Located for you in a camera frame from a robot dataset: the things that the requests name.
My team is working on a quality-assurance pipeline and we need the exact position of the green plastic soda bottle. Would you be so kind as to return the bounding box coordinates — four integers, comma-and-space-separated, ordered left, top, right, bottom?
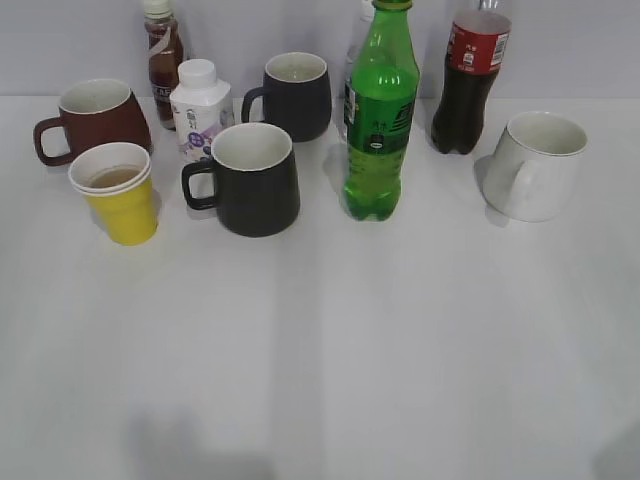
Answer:
344, 1, 420, 221

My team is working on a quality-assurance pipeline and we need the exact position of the yellow paper cup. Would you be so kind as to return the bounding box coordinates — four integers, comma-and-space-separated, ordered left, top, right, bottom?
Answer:
68, 142, 158, 246

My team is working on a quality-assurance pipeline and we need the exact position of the front black mug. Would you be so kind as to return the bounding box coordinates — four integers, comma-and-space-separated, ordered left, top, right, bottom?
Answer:
181, 122, 300, 238

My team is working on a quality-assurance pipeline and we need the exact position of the clear water bottle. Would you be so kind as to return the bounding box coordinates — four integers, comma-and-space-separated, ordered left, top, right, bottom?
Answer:
338, 0, 375, 144

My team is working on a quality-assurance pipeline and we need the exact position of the rear dark grey mug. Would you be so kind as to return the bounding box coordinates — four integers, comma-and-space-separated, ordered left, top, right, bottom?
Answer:
241, 52, 332, 142

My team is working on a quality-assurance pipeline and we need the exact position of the white milk bottle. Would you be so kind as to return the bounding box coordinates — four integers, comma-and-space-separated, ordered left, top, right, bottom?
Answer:
170, 59, 235, 162

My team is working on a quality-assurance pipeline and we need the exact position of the white ceramic mug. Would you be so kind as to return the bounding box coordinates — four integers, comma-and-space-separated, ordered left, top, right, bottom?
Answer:
480, 111, 588, 222

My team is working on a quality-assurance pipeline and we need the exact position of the brown coffee drink bottle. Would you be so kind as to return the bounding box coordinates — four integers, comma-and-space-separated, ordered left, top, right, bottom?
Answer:
142, 0, 185, 130

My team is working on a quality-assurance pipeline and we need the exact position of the cola bottle red label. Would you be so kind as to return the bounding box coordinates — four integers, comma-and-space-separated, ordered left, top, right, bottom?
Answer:
431, 1, 512, 155

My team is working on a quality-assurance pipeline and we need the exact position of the brown ceramic mug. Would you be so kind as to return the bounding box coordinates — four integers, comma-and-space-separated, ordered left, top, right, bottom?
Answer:
33, 79, 152, 167

